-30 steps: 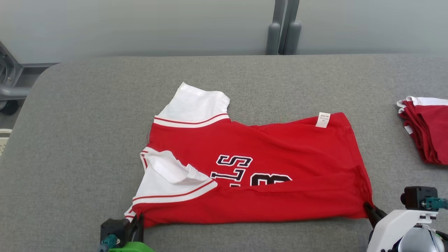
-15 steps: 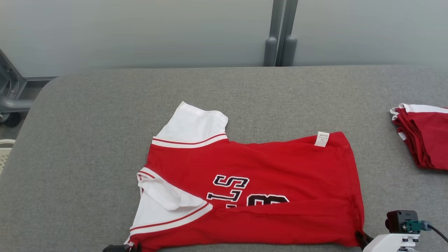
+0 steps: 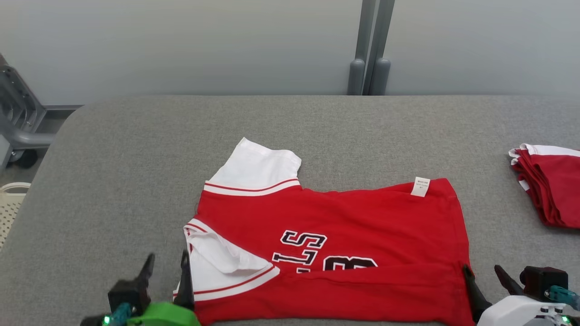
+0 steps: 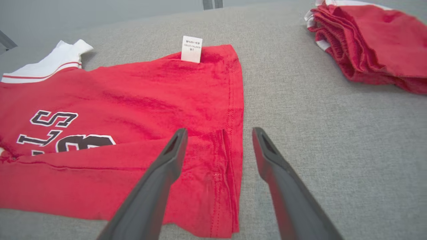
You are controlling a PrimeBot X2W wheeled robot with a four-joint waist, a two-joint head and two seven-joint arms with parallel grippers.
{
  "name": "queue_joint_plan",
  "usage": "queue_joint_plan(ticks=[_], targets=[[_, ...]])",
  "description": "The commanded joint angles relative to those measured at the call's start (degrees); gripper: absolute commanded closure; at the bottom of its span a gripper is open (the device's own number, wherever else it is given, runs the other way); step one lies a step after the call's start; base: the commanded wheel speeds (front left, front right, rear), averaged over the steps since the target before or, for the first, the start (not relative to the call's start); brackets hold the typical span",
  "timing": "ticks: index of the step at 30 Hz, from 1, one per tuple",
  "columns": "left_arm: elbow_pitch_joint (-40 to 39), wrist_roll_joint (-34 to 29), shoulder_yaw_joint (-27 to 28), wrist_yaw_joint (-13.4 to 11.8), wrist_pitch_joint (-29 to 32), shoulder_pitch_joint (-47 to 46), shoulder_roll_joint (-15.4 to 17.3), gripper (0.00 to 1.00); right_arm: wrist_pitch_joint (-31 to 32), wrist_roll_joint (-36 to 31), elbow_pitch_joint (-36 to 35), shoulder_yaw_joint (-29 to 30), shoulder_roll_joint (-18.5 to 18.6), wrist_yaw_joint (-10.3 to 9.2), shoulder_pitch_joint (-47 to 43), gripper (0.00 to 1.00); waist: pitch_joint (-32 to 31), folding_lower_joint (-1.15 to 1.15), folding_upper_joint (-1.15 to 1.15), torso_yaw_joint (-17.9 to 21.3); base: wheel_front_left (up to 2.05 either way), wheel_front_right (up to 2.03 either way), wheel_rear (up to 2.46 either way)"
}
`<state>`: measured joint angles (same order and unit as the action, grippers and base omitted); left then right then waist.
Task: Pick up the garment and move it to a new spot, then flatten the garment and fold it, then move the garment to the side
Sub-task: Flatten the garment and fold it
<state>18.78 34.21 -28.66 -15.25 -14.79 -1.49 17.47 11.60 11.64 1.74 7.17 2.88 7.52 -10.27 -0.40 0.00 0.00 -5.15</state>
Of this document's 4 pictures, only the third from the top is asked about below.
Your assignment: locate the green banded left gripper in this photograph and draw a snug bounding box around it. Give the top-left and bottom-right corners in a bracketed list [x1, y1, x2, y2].
[81, 250, 201, 326]

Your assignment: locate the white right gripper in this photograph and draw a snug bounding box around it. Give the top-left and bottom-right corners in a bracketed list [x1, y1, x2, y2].
[462, 265, 572, 326]

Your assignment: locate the stack of red jerseys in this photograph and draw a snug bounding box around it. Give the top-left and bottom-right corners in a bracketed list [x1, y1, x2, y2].
[509, 144, 580, 228]

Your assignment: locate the red jersey with white sleeves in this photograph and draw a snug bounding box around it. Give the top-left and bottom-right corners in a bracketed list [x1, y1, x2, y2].
[173, 137, 475, 326]

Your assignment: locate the cream perforated laundry basket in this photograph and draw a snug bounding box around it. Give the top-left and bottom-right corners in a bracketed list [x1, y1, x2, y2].
[0, 182, 31, 249]

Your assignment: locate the black caster wheel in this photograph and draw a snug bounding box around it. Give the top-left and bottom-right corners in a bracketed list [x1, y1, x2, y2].
[9, 149, 38, 169]

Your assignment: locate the left arm cable teal plug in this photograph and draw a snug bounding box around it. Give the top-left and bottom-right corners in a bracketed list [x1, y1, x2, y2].
[111, 302, 133, 326]

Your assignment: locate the arm cable teal plug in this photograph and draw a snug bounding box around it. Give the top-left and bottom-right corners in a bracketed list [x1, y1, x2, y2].
[545, 285, 580, 311]
[111, 302, 133, 326]

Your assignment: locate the right arm cable teal plug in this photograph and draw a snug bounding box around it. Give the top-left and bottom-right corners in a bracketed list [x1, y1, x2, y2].
[545, 285, 580, 311]

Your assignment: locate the grey metal cart frame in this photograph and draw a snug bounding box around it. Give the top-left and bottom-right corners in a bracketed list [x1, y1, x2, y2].
[0, 54, 83, 170]

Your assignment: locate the grey partition post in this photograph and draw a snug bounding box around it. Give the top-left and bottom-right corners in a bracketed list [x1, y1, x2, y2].
[369, 0, 395, 96]
[348, 0, 377, 96]

